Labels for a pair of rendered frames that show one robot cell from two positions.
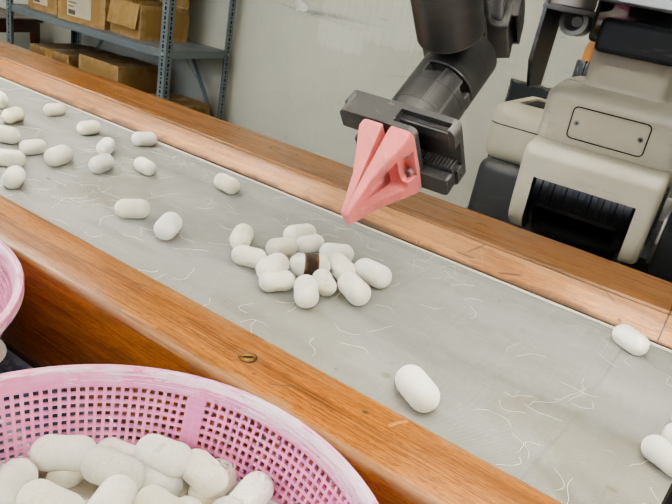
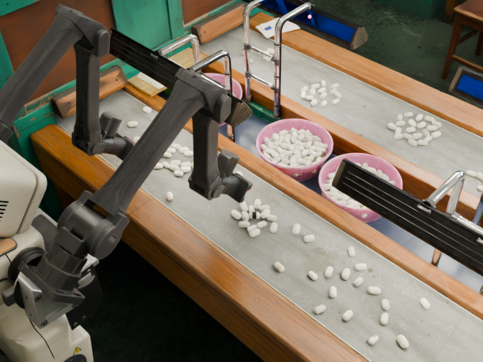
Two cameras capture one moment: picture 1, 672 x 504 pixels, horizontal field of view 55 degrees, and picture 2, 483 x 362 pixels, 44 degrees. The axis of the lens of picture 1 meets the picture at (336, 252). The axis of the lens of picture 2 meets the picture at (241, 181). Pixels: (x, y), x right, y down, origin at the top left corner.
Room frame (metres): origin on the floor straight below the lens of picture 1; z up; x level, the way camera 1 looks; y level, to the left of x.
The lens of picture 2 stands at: (1.75, 0.36, 2.11)
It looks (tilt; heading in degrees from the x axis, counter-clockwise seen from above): 44 degrees down; 197
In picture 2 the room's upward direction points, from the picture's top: 2 degrees counter-clockwise
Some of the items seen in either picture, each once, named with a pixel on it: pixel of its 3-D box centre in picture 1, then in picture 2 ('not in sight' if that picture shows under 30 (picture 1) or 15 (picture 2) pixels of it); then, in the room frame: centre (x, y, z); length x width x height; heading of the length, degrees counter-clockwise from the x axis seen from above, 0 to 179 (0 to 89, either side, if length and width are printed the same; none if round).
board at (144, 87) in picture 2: not in sight; (170, 70); (-0.15, -0.50, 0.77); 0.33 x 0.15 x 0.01; 151
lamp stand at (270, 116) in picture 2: not in sight; (277, 59); (-0.13, -0.06, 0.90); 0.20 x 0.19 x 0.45; 61
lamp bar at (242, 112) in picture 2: not in sight; (172, 71); (0.28, -0.30, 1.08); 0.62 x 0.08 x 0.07; 61
